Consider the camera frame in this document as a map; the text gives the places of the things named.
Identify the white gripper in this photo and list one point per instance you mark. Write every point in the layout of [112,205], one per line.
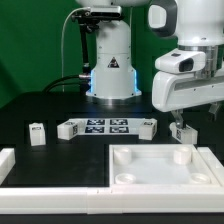
[172,92]

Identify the white square table top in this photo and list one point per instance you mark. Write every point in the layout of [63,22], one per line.
[160,164]

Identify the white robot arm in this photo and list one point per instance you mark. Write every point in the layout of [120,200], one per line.
[182,41]

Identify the fiducial marker sheet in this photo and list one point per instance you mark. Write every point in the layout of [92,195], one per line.
[108,126]

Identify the white U-shaped fence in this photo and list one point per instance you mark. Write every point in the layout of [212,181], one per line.
[117,198]

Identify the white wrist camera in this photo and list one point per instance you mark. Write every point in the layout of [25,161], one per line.
[180,61]

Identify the black camera stand pole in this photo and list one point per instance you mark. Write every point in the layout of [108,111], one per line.
[85,58]

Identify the black camera on mount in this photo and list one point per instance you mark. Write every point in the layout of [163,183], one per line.
[94,14]

